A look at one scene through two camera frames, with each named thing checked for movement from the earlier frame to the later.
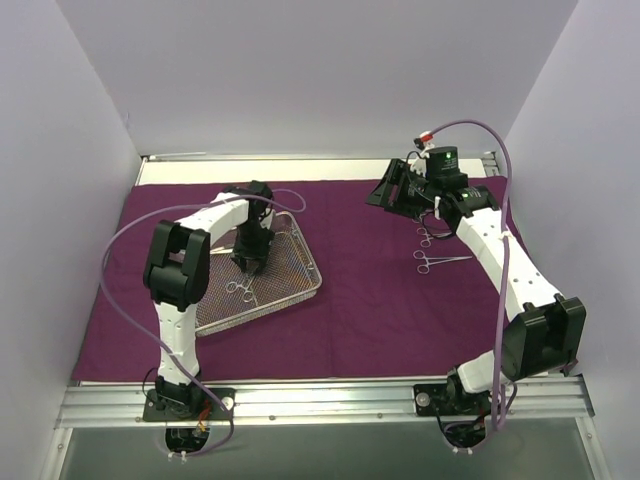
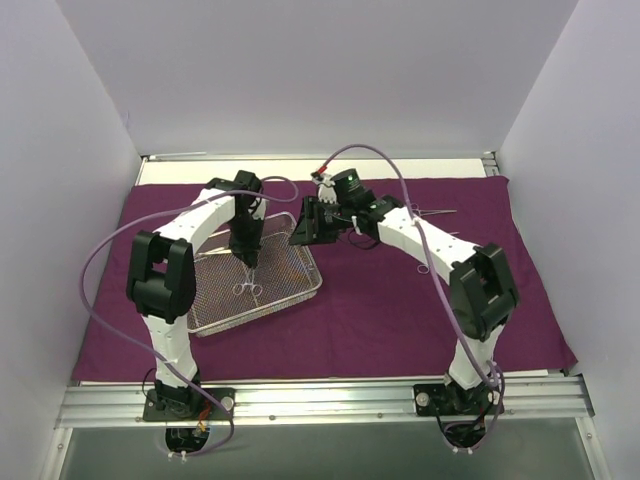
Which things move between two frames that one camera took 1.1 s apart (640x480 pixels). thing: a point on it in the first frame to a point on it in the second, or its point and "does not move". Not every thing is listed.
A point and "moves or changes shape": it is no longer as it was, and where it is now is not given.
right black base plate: x=439 y=400 does not move
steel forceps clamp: x=247 y=295 moves or changes shape
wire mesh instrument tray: x=233 y=296 does not move
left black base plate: x=188 y=404 does not move
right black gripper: x=395 y=187 to x=314 y=220
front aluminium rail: x=122 y=405 does not move
